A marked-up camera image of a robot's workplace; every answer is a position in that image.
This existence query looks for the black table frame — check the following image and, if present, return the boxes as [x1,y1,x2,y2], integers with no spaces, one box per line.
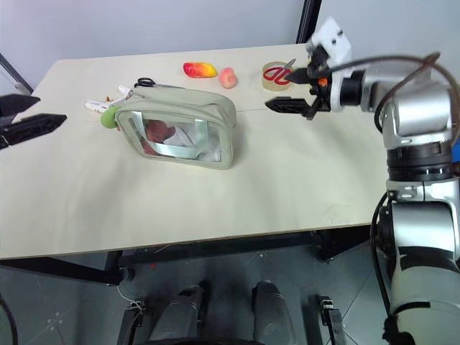
[0,222,377,288]

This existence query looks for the pale green transparent pouch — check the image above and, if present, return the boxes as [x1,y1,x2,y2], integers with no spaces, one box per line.
[114,87,238,171]

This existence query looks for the reddish brown soft item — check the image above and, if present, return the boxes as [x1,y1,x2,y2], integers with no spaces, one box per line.
[142,119,178,156]

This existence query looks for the dark rounded shape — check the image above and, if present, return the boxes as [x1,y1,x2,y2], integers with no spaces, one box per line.
[250,279,290,345]
[147,282,211,345]

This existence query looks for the black diagonal bar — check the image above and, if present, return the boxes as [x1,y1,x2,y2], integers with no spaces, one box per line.
[0,52,34,95]

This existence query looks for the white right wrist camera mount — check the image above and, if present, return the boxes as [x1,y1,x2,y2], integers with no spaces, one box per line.
[306,16,352,114]

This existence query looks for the black upright post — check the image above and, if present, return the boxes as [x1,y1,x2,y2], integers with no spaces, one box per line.
[295,0,323,45]

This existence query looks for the white cloth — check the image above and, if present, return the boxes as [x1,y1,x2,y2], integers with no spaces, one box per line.
[164,126,222,163]

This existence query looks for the white tube with print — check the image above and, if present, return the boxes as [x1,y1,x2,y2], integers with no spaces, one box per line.
[84,100,121,113]

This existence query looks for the pink toy peach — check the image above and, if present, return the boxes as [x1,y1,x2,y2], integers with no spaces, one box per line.
[218,68,239,89]

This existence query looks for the red yellow toy mango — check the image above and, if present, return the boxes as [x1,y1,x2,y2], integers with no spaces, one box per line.
[183,61,219,79]

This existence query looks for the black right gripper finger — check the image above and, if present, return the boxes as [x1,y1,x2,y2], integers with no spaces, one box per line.
[264,96,313,116]
[287,67,311,86]

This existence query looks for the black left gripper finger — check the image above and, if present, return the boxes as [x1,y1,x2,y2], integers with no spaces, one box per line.
[0,113,68,151]
[0,93,41,120]

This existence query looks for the red handled scissors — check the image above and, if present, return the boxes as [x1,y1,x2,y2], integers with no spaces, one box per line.
[262,57,298,86]

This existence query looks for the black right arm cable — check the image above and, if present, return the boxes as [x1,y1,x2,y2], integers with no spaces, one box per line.
[329,51,460,144]

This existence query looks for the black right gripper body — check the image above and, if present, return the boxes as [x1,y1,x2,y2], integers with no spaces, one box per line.
[303,44,331,120]

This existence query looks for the black handled scissors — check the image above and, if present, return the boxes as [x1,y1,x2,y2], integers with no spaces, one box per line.
[134,77,183,90]

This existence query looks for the black stand foot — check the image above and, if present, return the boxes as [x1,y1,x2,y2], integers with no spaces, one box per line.
[121,300,147,345]
[314,295,344,345]

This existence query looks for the green pompom zipper pull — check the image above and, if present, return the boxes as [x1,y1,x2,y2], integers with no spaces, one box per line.
[99,106,119,129]

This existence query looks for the black floor cable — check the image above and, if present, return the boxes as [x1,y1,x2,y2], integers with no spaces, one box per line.
[0,293,19,345]

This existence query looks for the clear tape roll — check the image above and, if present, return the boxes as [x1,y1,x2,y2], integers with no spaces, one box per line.
[261,61,295,92]

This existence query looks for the small white tube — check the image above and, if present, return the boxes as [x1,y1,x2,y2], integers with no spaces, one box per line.
[118,84,137,102]

